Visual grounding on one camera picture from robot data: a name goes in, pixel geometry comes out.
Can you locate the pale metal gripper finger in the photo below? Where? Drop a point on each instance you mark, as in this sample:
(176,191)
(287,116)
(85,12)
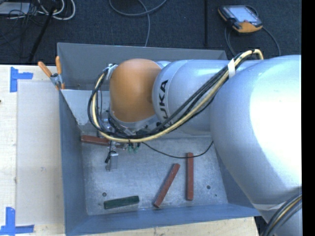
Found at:
(107,168)
(114,161)

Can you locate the red-brown flat block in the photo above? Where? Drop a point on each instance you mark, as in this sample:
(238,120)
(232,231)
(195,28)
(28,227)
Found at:
(167,184)
(92,139)
(189,176)

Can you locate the grey metal bin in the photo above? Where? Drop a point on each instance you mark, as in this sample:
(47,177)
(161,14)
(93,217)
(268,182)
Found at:
(147,176)

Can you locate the dark green flat block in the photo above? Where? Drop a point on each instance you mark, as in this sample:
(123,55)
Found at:
(121,202)

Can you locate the pale flat board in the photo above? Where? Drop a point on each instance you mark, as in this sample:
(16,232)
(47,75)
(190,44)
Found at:
(39,144)

